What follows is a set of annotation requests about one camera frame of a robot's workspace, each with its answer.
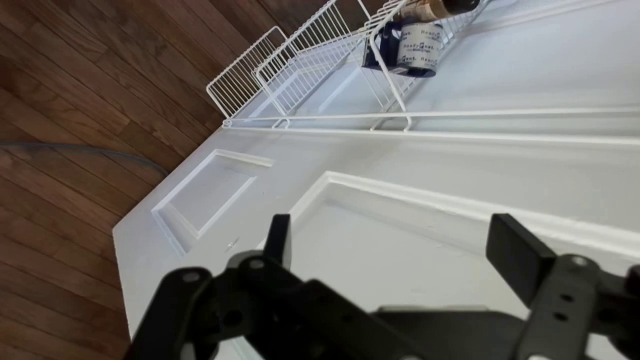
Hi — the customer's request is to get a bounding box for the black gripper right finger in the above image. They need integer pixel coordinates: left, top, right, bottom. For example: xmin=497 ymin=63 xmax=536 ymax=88
xmin=486 ymin=212 xmax=640 ymax=360

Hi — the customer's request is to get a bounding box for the white wire door rack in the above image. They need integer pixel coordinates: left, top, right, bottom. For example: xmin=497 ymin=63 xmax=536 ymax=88
xmin=204 ymin=0 xmax=496 ymax=133

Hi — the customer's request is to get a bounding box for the black and white packet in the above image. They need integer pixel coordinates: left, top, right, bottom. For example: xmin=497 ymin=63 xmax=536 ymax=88
xmin=361 ymin=18 xmax=448 ymax=78

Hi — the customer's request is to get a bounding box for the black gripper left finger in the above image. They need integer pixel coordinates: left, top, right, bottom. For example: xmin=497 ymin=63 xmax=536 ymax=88
xmin=122 ymin=212 xmax=427 ymax=360

